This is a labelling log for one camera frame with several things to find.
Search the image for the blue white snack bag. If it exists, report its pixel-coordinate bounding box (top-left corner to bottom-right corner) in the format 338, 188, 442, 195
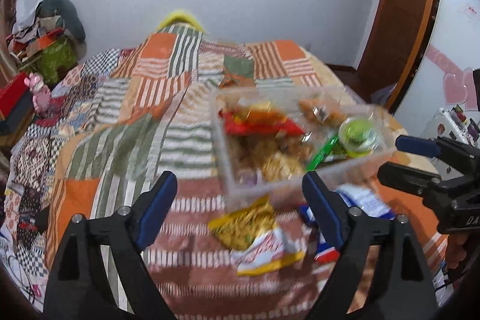
298, 179, 395, 264

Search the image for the yellow noodle snack bag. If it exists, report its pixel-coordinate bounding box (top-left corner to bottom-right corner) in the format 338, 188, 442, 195
208, 196, 306, 277

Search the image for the red noodle snack bag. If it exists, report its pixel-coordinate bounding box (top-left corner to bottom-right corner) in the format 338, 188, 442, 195
218, 107, 305, 136

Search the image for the right human hand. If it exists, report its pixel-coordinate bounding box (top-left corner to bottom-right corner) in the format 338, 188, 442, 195
445, 233, 469, 270

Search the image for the green lidded cup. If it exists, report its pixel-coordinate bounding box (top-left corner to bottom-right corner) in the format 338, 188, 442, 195
338, 117, 381, 158

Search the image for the wooden wardrobe with hearts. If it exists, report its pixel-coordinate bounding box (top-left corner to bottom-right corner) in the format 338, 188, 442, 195
394, 0, 479, 136

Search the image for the brown wooden door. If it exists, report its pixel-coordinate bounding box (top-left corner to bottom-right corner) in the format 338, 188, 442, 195
357, 0, 436, 113

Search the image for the clear plastic storage bin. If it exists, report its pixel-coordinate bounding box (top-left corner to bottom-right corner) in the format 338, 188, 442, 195
209, 86, 395, 210

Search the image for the patchwork striped bed quilt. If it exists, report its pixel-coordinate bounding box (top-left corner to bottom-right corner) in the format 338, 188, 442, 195
0, 22, 451, 320

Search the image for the pink plush toy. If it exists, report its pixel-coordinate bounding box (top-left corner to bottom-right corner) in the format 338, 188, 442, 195
24, 72, 51, 115

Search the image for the red gift box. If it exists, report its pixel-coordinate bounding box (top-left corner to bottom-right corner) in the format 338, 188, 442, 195
0, 72, 28, 120

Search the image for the green gift bag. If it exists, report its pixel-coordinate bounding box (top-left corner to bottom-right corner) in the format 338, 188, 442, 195
37, 37, 78, 85

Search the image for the yellow bed headboard hoop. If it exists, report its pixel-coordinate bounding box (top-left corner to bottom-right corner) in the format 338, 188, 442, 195
156, 9, 205, 32

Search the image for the dark grey pillow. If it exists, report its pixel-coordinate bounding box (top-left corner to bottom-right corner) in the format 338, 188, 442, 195
36, 0, 86, 44

